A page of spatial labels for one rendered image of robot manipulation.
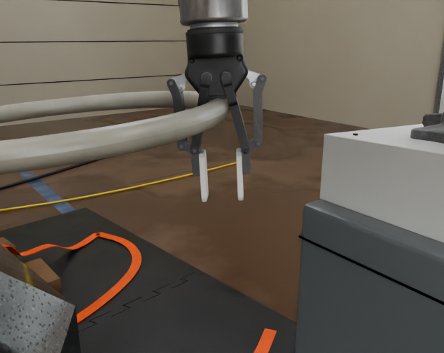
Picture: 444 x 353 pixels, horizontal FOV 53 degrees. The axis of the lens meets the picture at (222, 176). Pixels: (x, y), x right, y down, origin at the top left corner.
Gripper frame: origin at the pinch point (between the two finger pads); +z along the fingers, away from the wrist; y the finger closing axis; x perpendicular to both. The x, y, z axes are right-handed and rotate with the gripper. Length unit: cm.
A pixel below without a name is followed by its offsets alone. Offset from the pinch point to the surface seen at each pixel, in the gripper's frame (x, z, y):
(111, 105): -20.9, -8.5, 21.2
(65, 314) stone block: -3.9, 24.6, 28.2
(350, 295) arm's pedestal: -0.1, 19.5, -18.6
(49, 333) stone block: 1.0, 24.8, 28.9
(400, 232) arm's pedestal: 2.7, 8.2, -24.6
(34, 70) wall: -502, -3, 263
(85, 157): 21.7, -8.5, 11.1
